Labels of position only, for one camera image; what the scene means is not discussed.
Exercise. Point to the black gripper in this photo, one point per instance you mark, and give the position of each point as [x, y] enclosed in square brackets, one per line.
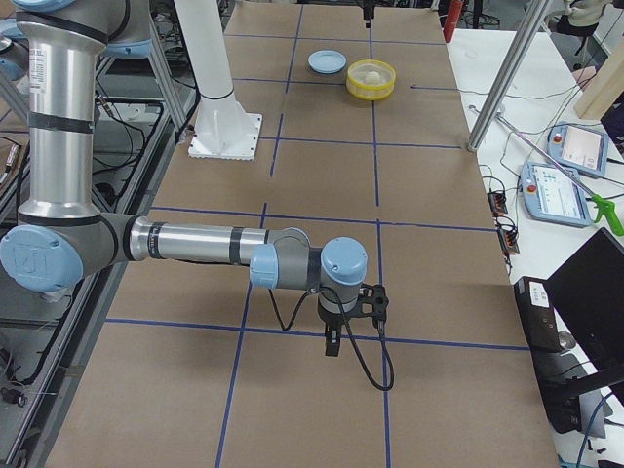
[332, 321]

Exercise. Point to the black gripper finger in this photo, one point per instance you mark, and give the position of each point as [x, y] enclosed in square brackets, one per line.
[368, 12]

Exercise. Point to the white steamed bun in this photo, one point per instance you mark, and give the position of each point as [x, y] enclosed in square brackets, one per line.
[373, 78]

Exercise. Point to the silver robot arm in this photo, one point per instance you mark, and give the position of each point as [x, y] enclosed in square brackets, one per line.
[62, 237]

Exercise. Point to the yellow plastic steamer basket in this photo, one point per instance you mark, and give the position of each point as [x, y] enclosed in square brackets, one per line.
[355, 79]

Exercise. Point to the light blue plate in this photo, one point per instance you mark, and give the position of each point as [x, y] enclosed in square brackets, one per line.
[327, 61]

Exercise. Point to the red fire extinguisher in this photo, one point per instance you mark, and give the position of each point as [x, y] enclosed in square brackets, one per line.
[454, 11]

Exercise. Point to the brown paper table cover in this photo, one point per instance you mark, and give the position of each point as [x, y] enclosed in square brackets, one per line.
[191, 368]

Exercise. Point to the black usb hub right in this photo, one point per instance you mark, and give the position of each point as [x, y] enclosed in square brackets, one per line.
[508, 242]

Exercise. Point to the black usb hub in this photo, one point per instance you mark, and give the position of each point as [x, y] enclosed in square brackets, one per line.
[497, 203]
[508, 242]

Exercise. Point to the black computer box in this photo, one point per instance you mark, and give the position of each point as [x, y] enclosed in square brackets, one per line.
[537, 315]

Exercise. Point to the black usb hub left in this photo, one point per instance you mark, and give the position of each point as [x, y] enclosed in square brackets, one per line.
[497, 203]

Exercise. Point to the black monitor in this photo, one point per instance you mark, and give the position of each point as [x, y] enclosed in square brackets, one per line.
[587, 292]

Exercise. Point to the near blue teach pendant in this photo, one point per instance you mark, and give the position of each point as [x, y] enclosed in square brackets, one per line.
[550, 196]

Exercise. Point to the blue teach pendant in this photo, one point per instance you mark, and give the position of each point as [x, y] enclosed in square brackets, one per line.
[579, 147]
[550, 196]

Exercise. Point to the far blue teach pendant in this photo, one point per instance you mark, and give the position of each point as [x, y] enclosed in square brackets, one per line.
[579, 147]

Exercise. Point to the metal reacher grabber stick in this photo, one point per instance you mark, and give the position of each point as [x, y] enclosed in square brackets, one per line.
[605, 208]

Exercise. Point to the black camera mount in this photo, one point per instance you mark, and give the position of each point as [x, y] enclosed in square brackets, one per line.
[372, 302]

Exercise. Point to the aluminium frame post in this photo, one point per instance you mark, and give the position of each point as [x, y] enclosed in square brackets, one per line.
[534, 23]

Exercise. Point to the white camera pedestal column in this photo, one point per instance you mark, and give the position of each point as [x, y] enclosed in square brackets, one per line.
[202, 31]

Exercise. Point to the white pedestal base plate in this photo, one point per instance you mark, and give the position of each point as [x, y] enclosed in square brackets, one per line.
[229, 138]

